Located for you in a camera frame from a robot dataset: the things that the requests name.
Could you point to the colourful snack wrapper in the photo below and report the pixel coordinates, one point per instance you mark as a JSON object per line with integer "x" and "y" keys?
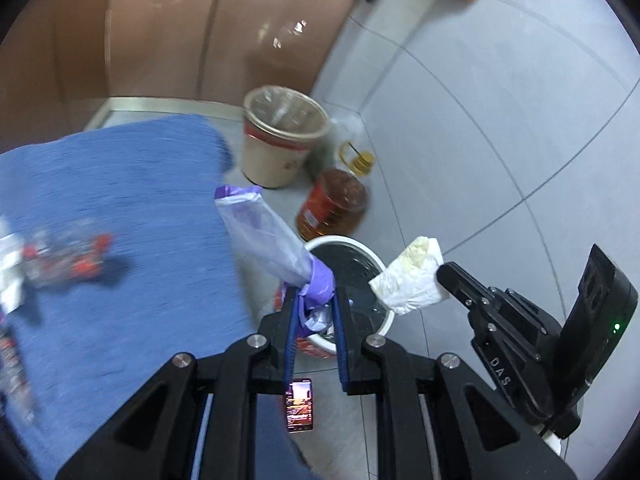
{"x": 12, "y": 370}

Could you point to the white tissue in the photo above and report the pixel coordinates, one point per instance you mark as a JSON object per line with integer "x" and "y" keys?
{"x": 410, "y": 275}

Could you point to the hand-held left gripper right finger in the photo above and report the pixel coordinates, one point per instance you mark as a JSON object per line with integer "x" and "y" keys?
{"x": 342, "y": 345}

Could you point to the brown cabinet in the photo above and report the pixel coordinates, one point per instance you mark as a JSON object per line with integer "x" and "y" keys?
{"x": 175, "y": 30}

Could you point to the white trash bin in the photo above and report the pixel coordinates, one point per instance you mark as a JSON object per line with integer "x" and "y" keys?
{"x": 350, "y": 241}

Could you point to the cooking oil bottle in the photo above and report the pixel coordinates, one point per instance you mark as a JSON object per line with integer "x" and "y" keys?
{"x": 330, "y": 205}

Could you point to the black bin liner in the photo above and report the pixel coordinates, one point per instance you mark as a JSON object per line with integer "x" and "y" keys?
{"x": 360, "y": 280}

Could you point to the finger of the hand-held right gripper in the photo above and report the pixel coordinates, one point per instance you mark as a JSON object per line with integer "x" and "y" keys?
{"x": 462, "y": 285}

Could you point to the white paper scrap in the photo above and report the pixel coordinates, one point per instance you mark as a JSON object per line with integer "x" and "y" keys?
{"x": 10, "y": 270}

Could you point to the beige trash bin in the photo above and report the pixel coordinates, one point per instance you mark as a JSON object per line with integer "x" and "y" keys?
{"x": 270, "y": 165}

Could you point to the purple plastic bag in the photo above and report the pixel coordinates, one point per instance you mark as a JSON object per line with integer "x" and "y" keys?
{"x": 265, "y": 230}

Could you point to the blue blanket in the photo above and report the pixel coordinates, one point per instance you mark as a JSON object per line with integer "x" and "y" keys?
{"x": 140, "y": 195}

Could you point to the clear red wrapper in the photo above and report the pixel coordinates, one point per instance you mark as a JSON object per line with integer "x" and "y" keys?
{"x": 65, "y": 255}

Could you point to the smartphone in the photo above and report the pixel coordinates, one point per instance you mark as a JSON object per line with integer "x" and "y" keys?
{"x": 298, "y": 405}

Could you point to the clear bin liner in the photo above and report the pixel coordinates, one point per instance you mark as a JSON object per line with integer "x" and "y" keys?
{"x": 285, "y": 110}

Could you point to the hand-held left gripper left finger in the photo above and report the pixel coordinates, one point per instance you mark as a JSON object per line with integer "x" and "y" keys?
{"x": 291, "y": 345}

